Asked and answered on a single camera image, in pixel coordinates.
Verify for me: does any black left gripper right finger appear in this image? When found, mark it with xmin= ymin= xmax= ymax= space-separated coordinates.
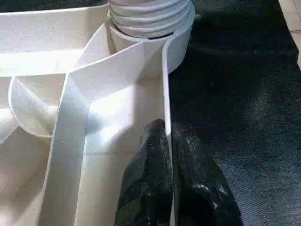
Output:
xmin=171 ymin=122 xmax=243 ymax=226

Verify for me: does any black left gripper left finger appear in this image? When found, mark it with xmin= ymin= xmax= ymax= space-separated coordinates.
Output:
xmin=115 ymin=119 xmax=174 ymax=226

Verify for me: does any white plastic table top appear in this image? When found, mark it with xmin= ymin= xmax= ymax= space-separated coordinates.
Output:
xmin=0 ymin=2 xmax=196 ymax=226

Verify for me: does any white plastic table leg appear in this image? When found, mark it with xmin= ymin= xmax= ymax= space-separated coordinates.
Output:
xmin=108 ymin=0 xmax=191 ymax=40

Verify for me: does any black mat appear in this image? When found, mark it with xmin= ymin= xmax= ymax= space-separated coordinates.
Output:
xmin=0 ymin=0 xmax=301 ymax=226

